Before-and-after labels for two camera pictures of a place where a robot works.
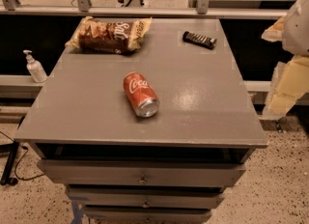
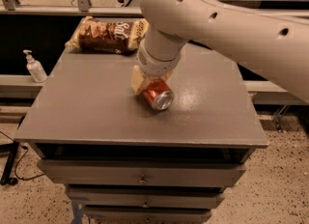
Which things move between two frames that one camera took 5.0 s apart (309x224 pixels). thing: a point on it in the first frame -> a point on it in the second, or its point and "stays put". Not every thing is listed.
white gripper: x=297 y=30 -> x=154 y=66
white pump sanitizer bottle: x=35 y=68 stays put
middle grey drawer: x=124 y=197 stays put
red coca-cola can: x=141 y=96 -> x=158 y=94
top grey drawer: x=86 y=173 stays put
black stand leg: x=11 y=149 stays put
